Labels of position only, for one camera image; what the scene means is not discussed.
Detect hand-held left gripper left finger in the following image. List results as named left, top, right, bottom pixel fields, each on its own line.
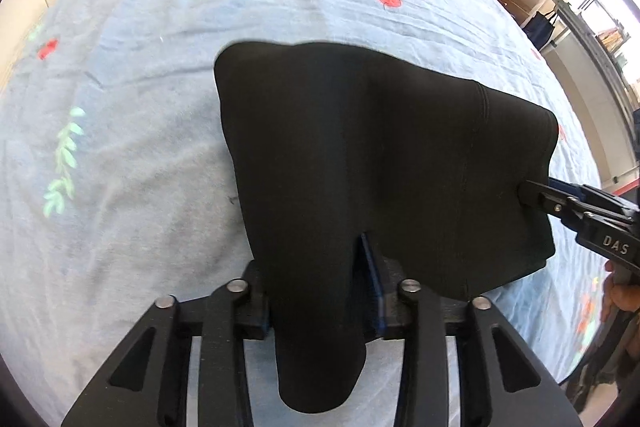
left=61, top=259, right=273, bottom=427

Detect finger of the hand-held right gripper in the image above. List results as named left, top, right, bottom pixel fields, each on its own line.
left=516, top=179, right=588, bottom=233
left=547, top=178, right=632, bottom=214

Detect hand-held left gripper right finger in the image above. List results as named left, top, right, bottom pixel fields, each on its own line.
left=359, top=232, right=586, bottom=427

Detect black pants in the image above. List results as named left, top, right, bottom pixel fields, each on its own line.
left=213, top=39, right=560, bottom=414

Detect person's right hand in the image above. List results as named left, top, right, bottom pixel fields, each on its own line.
left=600, top=259, right=640, bottom=323

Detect person's dark clothing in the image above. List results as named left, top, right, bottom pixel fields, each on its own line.
left=565, top=307, right=640, bottom=414

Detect dark metal railing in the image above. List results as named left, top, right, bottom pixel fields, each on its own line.
left=550, top=0, right=640, bottom=108

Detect dark bag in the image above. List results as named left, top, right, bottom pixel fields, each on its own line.
left=521, top=9, right=559, bottom=52

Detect blue printed bed sheet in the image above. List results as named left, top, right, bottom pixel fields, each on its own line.
left=0, top=0, right=608, bottom=427

